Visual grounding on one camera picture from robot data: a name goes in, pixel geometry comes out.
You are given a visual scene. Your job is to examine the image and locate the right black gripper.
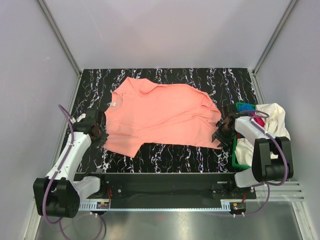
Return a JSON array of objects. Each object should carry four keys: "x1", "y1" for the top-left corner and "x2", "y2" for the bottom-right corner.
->
[{"x1": 211, "y1": 122, "x2": 238, "y2": 148}]

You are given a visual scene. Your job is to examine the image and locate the salmon pink t-shirt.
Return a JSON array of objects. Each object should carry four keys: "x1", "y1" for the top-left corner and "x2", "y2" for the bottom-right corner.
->
[{"x1": 104, "y1": 77, "x2": 221, "y2": 158}]

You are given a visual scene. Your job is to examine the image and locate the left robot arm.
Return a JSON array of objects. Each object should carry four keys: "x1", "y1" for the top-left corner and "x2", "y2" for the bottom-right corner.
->
[{"x1": 33, "y1": 108, "x2": 108, "y2": 218}]

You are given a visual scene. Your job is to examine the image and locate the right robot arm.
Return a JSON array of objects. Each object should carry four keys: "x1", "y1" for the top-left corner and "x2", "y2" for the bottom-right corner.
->
[{"x1": 212, "y1": 104, "x2": 294, "y2": 199}]

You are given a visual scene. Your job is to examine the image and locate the blue t-shirt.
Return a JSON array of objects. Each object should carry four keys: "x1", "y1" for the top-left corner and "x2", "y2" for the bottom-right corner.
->
[{"x1": 237, "y1": 103, "x2": 256, "y2": 113}]

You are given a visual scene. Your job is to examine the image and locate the green plastic basket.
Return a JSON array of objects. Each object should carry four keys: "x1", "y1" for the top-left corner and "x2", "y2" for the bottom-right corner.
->
[{"x1": 231, "y1": 101, "x2": 258, "y2": 171}]

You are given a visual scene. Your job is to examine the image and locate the magenta t-shirt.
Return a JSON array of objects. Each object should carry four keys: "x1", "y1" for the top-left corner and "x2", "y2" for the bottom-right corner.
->
[{"x1": 253, "y1": 117, "x2": 265, "y2": 128}]

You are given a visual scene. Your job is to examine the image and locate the cream white t-shirt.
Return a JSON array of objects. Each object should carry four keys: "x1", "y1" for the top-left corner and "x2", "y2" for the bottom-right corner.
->
[{"x1": 255, "y1": 103, "x2": 291, "y2": 140}]

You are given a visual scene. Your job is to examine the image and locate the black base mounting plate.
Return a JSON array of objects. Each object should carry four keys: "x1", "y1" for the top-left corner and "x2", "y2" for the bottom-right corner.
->
[{"x1": 90, "y1": 173, "x2": 257, "y2": 203}]

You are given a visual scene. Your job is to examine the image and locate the left small controller board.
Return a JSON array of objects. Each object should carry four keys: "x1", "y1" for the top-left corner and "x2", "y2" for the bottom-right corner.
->
[{"x1": 96, "y1": 201, "x2": 110, "y2": 209}]

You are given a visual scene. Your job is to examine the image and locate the small controller board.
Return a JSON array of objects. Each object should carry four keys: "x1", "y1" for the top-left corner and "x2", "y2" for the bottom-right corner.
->
[
  {"x1": 96, "y1": 201, "x2": 110, "y2": 209},
  {"x1": 231, "y1": 202, "x2": 247, "y2": 212}
]

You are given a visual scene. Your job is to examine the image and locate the right small controller board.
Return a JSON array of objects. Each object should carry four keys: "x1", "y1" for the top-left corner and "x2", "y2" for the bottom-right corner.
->
[{"x1": 231, "y1": 202, "x2": 247, "y2": 212}]

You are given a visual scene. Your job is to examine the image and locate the right aluminium frame post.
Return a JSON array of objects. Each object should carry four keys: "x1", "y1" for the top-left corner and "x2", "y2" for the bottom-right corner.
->
[{"x1": 252, "y1": 0, "x2": 301, "y2": 76}]

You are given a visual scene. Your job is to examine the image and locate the aluminium frame post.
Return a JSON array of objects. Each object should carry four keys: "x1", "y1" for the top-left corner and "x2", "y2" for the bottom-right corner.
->
[
  {"x1": 252, "y1": 0, "x2": 301, "y2": 76},
  {"x1": 34, "y1": 0, "x2": 83, "y2": 77}
]

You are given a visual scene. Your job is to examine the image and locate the slotted cable duct rail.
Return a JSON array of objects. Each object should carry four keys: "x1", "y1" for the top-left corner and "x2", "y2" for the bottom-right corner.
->
[{"x1": 78, "y1": 199, "x2": 231, "y2": 212}]

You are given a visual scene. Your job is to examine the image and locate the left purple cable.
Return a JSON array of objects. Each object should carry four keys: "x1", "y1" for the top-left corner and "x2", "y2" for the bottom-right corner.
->
[{"x1": 43, "y1": 104, "x2": 107, "y2": 240}]

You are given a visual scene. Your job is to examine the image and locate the left aluminium frame post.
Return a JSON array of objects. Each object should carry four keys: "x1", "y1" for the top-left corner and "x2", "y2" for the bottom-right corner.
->
[{"x1": 34, "y1": 0, "x2": 83, "y2": 77}]

